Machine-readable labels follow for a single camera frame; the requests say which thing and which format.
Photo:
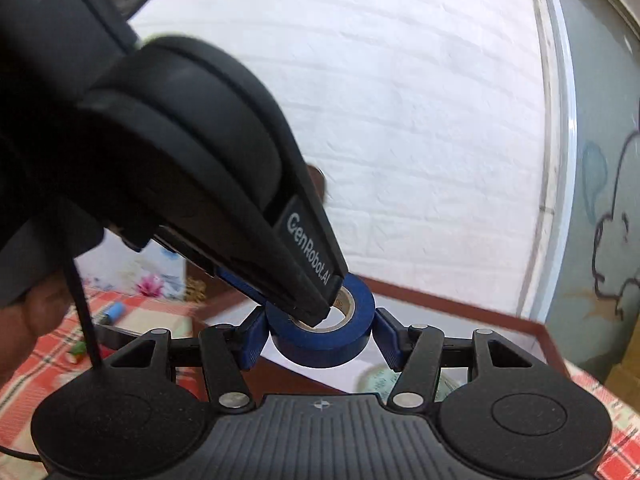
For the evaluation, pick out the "small blue cylinder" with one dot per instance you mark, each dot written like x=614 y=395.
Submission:
x=115 y=312

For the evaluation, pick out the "brown cardboard box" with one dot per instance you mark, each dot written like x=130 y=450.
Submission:
x=500 y=317

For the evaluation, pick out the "plain cardboard carton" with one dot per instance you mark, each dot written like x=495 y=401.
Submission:
x=625 y=372

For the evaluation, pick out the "blue-capped bottle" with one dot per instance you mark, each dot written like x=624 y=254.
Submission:
x=330 y=345

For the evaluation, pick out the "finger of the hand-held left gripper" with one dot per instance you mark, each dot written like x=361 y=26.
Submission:
x=239 y=284
x=312 y=265

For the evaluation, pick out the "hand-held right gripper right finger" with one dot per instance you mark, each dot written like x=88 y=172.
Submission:
x=389 y=336

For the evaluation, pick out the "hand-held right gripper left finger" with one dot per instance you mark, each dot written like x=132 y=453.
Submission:
x=254 y=336

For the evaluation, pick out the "red plaid tablecloth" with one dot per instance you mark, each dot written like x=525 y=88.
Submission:
x=30 y=360

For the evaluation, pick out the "small green object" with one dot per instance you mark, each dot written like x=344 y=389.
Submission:
x=76 y=354

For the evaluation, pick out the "floral plastic bag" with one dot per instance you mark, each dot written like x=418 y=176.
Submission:
x=150 y=280

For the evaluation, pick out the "white door frame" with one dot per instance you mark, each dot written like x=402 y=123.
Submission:
x=555 y=135

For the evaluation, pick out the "grey cartoon panel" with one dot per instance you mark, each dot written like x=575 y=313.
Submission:
x=600 y=185

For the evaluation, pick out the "person's left hand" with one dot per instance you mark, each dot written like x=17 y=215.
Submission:
x=45 y=310

